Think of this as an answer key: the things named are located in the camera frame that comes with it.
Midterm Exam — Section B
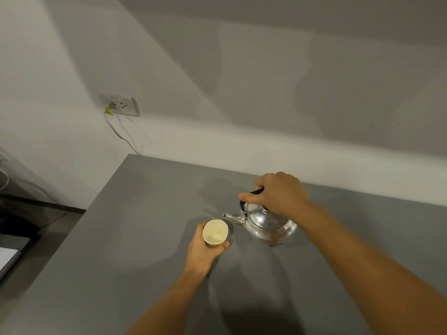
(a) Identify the paper cup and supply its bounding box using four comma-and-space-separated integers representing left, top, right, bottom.
203, 219, 229, 248

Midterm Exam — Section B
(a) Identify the white power cable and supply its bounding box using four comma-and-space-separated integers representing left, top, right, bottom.
104, 113, 141, 155

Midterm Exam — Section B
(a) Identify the white wall power outlet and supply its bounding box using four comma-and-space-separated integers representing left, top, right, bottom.
99, 94, 141, 117

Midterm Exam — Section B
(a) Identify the person's right forearm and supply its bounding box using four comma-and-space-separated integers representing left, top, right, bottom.
296, 202, 447, 335

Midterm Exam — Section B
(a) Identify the silver metal kettle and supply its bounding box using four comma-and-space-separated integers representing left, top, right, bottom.
223, 188, 298, 242

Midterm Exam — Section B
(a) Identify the person's left forearm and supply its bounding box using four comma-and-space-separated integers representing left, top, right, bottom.
124, 268, 207, 335

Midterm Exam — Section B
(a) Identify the person's left hand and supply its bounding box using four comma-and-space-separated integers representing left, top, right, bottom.
184, 222, 230, 278

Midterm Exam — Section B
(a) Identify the dark side desk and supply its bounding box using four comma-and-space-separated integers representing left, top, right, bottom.
0, 193, 87, 286

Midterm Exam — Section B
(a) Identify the white paper sheet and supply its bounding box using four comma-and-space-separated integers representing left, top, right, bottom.
0, 247, 20, 272

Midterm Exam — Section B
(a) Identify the person's right hand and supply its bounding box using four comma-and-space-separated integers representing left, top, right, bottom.
238, 172, 311, 222

